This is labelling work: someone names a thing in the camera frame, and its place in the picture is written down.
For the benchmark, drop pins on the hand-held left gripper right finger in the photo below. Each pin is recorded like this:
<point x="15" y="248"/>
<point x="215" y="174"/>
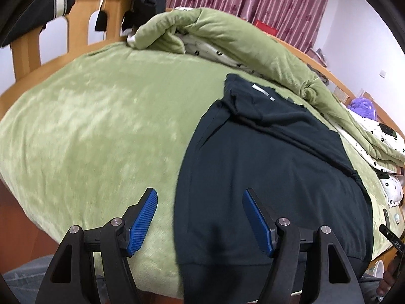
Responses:
<point x="256" y="218"/>

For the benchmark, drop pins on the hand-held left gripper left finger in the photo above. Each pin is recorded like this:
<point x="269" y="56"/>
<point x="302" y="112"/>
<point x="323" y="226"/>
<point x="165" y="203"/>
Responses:
<point x="142" y="221"/>

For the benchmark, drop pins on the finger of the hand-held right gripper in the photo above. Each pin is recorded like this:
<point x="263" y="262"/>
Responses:
<point x="390" y="236"/>

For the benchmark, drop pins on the black sweatshirt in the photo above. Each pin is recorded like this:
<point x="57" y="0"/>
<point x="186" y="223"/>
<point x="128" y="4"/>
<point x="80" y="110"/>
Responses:
<point x="269" y="164"/>

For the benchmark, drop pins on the person's right hand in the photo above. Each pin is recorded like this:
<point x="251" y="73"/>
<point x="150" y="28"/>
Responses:
<point x="386" y="283"/>

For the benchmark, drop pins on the white flower-print pillow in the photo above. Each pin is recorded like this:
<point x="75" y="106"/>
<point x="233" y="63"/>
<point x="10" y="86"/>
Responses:
<point x="392" y="186"/>

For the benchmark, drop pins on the person's jeans legs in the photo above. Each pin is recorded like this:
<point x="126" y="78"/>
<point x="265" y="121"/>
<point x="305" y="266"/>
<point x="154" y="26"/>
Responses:
<point x="38" y="278"/>

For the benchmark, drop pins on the purple plush toy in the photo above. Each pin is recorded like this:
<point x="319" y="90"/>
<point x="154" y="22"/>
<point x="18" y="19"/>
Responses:
<point x="362" y="109"/>

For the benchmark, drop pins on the pile of boxes and clutter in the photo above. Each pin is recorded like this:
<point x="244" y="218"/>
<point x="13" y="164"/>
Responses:
<point x="316" y="57"/>

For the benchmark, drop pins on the green flower-lined quilt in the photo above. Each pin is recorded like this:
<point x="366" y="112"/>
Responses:
<point x="237" y="38"/>

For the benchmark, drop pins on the red chair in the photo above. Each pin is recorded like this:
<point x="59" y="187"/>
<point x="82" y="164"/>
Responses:
<point x="265" y="27"/>

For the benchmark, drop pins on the maroon flower curtain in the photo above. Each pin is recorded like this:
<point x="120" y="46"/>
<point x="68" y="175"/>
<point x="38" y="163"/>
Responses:
<point x="269" y="0"/>

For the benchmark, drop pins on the black white-striped garment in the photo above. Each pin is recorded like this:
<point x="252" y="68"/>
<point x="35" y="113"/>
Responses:
<point x="41" y="3"/>

